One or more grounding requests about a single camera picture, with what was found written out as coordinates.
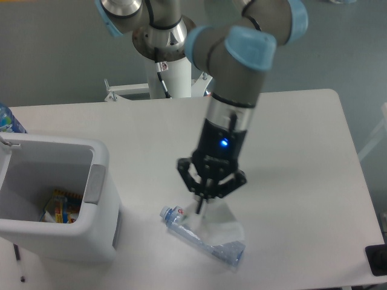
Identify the white trash can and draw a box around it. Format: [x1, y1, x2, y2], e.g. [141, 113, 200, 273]
[1, 133, 121, 262]

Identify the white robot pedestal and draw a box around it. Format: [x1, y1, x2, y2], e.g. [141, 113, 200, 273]
[103, 16, 215, 103]

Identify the clear plastic water bottle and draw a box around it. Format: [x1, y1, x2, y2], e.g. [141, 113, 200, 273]
[160, 202, 246, 268]

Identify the clear plastic bag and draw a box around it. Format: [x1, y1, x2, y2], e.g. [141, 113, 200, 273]
[178, 199, 245, 246]

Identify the blue labelled bottle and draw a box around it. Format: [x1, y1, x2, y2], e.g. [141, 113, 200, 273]
[1, 103, 27, 134]

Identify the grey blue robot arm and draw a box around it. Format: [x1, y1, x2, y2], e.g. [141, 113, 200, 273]
[96, 1, 308, 204]

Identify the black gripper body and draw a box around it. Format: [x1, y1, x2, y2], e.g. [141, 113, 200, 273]
[192, 119, 247, 181]

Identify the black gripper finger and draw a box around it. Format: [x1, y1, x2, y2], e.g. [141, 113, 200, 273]
[205, 170, 247, 200]
[177, 158, 206, 214]

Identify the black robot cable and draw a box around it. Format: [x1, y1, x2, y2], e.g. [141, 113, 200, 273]
[152, 47, 172, 99]

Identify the black pen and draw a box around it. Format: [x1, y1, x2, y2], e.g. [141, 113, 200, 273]
[13, 244, 26, 283]

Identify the colourful snack wrapper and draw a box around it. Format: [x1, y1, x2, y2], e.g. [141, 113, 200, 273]
[39, 189, 83, 224]

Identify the black device at edge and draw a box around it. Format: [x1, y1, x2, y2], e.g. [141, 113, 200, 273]
[365, 244, 386, 277]

